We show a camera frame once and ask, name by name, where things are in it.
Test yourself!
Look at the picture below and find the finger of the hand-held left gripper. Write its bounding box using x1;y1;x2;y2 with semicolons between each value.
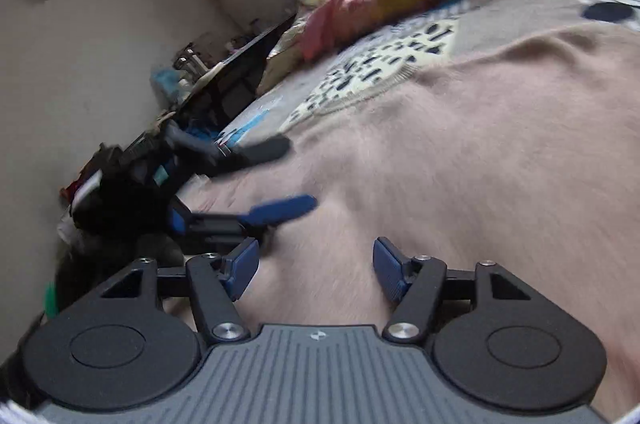
215;136;292;168
190;195;319;235

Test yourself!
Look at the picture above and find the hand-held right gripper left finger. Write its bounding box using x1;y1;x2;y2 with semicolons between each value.
95;238;261;346

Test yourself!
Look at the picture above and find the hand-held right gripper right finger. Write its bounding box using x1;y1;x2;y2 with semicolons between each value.
372;237;536;346

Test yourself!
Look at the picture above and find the beige knit sweater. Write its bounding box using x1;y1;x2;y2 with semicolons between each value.
165;22;640;412

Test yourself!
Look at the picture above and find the person's left hand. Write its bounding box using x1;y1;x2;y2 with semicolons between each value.
44;235;187;321

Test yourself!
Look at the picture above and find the dark side table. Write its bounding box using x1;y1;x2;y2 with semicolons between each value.
162;12;297;121

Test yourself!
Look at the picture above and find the cartoon printed blanket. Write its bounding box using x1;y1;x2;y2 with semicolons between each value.
220;0;640;145

